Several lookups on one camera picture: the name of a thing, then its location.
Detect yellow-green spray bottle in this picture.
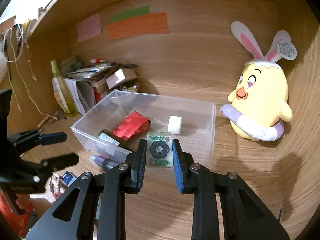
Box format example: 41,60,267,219
50,59,75,113

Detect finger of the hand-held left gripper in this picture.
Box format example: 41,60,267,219
20,153,80,181
7,129,68,155

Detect wooden stick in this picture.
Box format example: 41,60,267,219
37,116,50,128

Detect pink paper note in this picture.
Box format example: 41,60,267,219
77,14,102,42

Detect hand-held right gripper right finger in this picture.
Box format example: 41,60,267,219
171,139,290,240

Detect person's orange clothing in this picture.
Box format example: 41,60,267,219
0,192,34,239

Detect orange paper note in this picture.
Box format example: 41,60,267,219
108,12,169,40

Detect folded white papers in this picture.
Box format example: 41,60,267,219
52,77,93,115

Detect red foil pouch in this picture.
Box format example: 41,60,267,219
111,111,152,142

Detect small blue packet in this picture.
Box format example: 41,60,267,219
61,171,76,187

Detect green paper note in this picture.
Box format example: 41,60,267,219
109,6,150,23

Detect dark glass bottle white label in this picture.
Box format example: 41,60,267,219
96,129,137,153

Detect small white cardboard box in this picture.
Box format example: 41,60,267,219
105,67,138,89

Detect clear plastic storage bin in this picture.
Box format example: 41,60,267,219
70,89,216,173

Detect yellow chick plush toy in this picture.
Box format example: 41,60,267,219
220,21,298,142

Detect dark purple spray bottle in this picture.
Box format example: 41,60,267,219
90,154,123,173

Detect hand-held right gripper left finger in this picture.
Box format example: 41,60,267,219
25,138,148,240

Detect stack of books and papers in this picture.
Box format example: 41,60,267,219
60,55,118,80

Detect pink braided rope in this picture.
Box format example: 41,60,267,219
49,175,65,200

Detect white cable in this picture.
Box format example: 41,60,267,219
6,27,59,120

